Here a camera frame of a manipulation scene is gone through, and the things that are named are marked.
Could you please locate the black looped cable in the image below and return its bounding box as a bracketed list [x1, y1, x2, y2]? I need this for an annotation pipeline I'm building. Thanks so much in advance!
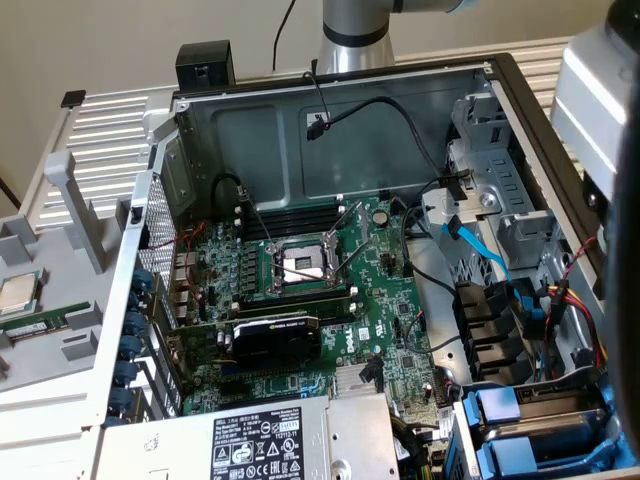
[212, 172, 251, 217]

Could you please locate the black box bracket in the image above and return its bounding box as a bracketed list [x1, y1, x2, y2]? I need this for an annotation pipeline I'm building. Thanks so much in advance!
[174, 41, 237, 95]

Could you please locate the thin grey cable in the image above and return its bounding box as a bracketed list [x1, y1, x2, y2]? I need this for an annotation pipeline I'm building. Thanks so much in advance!
[427, 333, 464, 354]

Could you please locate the hard disk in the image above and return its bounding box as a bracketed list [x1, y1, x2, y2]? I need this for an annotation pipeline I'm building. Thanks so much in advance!
[461, 382, 615, 452]

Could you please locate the blue SATA wire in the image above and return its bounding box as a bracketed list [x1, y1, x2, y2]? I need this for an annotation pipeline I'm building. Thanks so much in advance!
[441, 214, 545, 326]

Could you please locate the black round cable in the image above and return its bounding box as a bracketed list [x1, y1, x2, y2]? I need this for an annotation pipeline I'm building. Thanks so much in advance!
[399, 202, 459, 301]

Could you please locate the metal socket cover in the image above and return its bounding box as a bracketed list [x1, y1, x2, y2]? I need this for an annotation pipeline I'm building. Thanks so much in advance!
[324, 199, 372, 251]

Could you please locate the empty blue disk carrier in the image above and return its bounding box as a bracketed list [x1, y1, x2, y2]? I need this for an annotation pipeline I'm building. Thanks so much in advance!
[476, 414, 626, 474]

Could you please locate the black RAM slot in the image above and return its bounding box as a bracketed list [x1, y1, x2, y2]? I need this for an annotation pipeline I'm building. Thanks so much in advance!
[233, 193, 347, 224]
[233, 208, 347, 240]

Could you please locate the black graphics card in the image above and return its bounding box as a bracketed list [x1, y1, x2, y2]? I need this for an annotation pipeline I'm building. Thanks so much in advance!
[172, 312, 322, 372]

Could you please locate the CPU socket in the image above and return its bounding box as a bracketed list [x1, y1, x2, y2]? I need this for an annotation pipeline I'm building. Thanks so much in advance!
[267, 234, 349, 297]

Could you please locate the black cable angled plug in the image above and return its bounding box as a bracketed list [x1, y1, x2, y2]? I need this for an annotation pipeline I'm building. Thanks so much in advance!
[360, 355, 385, 394]

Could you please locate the open grey PC case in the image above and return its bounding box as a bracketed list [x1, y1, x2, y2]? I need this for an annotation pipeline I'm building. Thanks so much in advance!
[82, 52, 640, 480]

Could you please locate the green Dell motherboard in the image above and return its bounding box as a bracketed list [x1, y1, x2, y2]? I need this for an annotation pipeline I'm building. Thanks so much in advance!
[169, 193, 454, 480]

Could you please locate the grey plastic parts rack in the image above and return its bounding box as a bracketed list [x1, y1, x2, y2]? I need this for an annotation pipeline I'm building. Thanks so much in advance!
[0, 149, 132, 396]

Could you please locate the silver CPU chip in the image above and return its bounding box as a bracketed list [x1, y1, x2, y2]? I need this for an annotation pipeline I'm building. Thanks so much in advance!
[0, 272, 41, 319]

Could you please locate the braided power wire bundle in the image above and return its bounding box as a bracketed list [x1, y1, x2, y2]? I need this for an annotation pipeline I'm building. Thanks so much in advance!
[390, 414, 441, 480]

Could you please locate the red yellow black power wire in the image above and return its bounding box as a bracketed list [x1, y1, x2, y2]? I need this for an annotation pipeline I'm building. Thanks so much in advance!
[544, 279, 610, 374]

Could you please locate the silver finned heat sink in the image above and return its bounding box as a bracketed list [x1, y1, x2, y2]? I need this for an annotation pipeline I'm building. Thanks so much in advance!
[333, 363, 387, 400]

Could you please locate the black cable with black plug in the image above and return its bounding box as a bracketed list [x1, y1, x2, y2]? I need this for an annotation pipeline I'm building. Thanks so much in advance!
[304, 96, 441, 179]

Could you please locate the metal optical drive cage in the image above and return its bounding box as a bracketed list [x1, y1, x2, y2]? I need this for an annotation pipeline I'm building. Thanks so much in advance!
[446, 92, 557, 274]

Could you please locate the grey power supply unit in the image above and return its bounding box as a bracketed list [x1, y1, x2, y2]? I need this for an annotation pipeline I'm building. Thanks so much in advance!
[97, 392, 401, 480]

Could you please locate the thin black hanging cable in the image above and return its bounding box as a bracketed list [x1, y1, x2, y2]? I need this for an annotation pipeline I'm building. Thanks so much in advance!
[272, 0, 299, 71]

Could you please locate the thin metal locking lever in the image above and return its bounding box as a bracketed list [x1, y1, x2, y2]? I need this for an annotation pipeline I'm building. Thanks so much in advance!
[277, 263, 327, 282]
[247, 198, 277, 250]

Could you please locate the green RAM stick white label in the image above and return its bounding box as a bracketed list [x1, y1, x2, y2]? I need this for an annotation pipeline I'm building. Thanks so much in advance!
[0, 301, 95, 335]

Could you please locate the red black twisted wire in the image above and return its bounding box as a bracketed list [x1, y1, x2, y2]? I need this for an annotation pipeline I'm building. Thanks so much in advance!
[560, 234, 601, 281]

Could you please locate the metal disk bay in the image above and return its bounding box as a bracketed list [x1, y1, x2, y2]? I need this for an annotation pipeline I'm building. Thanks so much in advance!
[452, 367, 640, 480]

